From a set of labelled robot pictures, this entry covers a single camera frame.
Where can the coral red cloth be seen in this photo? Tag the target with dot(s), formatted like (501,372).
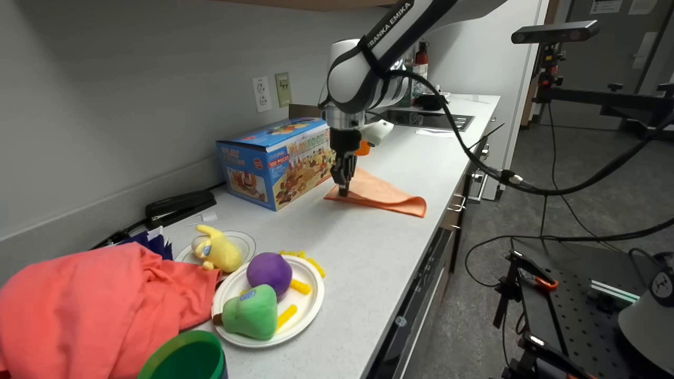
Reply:
(84,307)

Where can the white wall outlet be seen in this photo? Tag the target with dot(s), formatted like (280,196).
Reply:
(261,93)

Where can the dark brown flat board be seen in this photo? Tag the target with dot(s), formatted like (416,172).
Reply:
(305,110)

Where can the black camera boom stand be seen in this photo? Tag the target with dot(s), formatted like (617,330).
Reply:
(597,98)

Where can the dark blue fabric item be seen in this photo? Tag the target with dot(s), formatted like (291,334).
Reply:
(159,244)

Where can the yellow felt fry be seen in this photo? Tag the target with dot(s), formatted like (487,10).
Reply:
(287,316)
(300,287)
(307,262)

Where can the black perforated breadboard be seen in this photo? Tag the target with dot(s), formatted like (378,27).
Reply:
(581,323)

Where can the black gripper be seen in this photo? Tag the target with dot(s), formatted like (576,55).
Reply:
(346,143)

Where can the grey round base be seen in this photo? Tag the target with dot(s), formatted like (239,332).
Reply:
(649,332)

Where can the white paper plate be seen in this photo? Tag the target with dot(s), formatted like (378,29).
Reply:
(305,307)

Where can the teal stick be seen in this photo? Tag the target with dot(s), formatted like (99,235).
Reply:
(614,291)

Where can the beige wall switch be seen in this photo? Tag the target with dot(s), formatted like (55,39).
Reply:
(282,88)

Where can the green bowl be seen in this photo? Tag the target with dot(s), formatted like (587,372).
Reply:
(185,354)

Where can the black depth camera bar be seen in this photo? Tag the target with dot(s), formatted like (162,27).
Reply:
(554,31)

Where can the yellow plush toy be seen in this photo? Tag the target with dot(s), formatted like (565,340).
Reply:
(220,251)

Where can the green plush pear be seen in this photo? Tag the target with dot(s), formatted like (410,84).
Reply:
(250,313)

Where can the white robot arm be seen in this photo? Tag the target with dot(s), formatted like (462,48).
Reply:
(364,69)

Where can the orange cloth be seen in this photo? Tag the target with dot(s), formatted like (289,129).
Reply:
(381,196)

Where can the purple plush ball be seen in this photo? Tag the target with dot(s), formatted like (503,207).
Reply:
(268,271)

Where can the small clear plate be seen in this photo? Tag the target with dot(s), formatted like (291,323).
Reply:
(245,243)

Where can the black stapler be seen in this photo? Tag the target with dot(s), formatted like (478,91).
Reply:
(180,205)

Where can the black tripod with orange clamp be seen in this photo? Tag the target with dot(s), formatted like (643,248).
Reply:
(522,280)

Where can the orange cup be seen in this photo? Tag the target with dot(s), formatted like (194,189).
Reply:
(362,147)

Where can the colourful toy box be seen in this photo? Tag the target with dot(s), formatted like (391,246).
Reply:
(280,158)

